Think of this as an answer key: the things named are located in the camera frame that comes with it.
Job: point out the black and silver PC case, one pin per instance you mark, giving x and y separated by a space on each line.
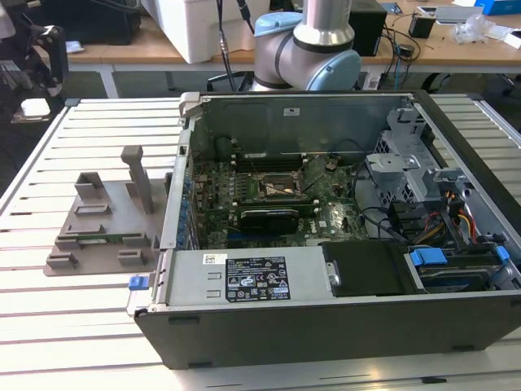
325 334

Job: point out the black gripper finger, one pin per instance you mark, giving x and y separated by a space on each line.
58 61

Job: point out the large black box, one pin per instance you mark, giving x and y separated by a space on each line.
102 20

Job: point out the black office chair base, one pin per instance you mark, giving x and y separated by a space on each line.
221 79

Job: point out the round coin battery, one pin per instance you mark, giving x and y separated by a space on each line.
330 165

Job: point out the silver drive cage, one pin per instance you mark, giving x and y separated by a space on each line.
407 163

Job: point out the hard disk in blue carrier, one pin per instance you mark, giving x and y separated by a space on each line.
429 258

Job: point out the silver tray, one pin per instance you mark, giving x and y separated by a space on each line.
456 14

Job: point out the silver CPU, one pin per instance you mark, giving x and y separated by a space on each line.
34 109

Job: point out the blue cardboard box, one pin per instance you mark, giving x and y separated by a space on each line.
498 7

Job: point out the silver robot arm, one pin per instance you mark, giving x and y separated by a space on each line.
305 40

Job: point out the blue expansion slot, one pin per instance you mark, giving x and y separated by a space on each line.
234 236

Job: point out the grey parts rack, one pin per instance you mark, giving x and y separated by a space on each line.
122 228

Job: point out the crumpled white paper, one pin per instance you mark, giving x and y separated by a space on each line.
75 47

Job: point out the black graphics card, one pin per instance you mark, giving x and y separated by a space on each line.
268 220

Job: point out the black RAM slot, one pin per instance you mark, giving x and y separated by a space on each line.
268 165
277 198
307 208
268 168
268 161
277 205
277 201
268 157

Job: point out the CPU socket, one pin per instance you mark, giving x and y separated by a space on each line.
278 186

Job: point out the black speaker box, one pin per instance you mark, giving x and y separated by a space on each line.
368 32

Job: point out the green RAM stick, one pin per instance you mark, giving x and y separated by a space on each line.
93 238

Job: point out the white printer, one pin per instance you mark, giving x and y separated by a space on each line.
211 32

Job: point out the beige case latch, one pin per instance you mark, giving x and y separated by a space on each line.
189 104

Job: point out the silver power supply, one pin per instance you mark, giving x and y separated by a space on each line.
191 281

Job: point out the green motherboard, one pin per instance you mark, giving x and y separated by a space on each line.
325 212

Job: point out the white case wall label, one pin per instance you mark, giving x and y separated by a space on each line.
291 111

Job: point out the blue case clip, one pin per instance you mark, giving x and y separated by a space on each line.
137 284

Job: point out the black drive bay cover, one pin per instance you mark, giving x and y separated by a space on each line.
366 269

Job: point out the clear plastic bag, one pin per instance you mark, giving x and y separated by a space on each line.
472 28

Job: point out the wooden desk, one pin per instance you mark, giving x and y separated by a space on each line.
142 51

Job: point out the black power supply label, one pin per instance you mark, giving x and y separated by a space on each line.
258 279

